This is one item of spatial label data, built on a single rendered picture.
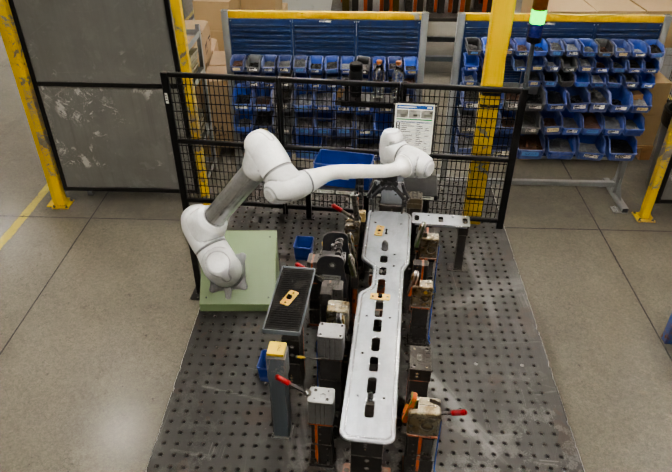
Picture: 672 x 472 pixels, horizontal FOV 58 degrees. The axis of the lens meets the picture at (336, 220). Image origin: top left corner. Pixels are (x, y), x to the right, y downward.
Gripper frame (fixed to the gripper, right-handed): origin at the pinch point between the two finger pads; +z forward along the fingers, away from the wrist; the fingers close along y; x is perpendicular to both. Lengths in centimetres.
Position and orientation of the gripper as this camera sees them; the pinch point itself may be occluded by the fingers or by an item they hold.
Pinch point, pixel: (387, 209)
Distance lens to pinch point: 288.6
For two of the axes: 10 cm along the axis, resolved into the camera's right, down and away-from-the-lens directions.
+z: 0.0, 8.2, 5.7
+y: 9.9, 0.7, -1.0
